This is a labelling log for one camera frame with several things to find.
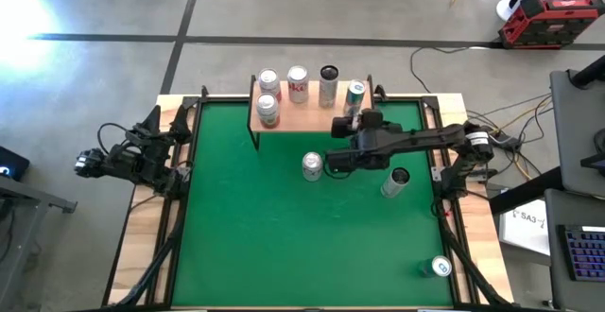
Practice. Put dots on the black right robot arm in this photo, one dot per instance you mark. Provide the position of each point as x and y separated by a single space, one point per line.
439 138

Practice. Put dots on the white red Spindrift can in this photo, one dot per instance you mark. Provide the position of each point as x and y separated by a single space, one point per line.
267 109
268 81

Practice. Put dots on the white Celsius can black lid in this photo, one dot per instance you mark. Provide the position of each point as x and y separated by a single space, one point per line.
328 87
396 183

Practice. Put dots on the black aluminium table frame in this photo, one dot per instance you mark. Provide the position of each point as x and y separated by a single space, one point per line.
222 98

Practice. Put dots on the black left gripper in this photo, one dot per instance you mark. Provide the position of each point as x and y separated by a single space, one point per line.
156 139

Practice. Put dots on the white paper sheet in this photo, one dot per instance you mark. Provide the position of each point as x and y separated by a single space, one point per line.
524 231

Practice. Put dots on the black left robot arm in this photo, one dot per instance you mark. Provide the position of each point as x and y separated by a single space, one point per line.
137 165

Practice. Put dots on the teal blue slim can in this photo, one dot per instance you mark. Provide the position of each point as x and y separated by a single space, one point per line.
354 95

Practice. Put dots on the dark device blue light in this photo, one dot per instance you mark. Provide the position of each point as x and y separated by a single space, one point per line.
14 161

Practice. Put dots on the Diet Coke can script lettering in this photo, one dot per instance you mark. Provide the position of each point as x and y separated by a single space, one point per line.
312 165

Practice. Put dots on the black metal bar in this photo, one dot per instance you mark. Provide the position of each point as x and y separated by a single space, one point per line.
524 190

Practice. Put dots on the grey desk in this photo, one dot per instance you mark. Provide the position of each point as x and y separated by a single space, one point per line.
567 208
576 127

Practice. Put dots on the grey metal stand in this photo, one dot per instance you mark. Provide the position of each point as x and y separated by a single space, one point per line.
28 196

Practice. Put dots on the blue backlit keyboard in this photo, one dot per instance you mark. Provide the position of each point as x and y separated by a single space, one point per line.
586 253

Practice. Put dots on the red black tool case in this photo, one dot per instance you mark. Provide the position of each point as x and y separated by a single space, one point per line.
548 19

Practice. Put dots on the Diet Coke can large lettering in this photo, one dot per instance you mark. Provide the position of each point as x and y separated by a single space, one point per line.
298 83

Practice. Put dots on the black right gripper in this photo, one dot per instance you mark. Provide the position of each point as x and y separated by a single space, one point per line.
378 146

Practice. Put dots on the small wooden shelf black legs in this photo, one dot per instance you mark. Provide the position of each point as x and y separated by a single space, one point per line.
307 118

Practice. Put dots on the black power strip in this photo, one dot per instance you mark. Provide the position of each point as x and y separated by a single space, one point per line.
503 139

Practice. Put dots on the blue white beverage can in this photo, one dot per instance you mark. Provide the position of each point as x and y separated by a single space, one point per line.
437 267

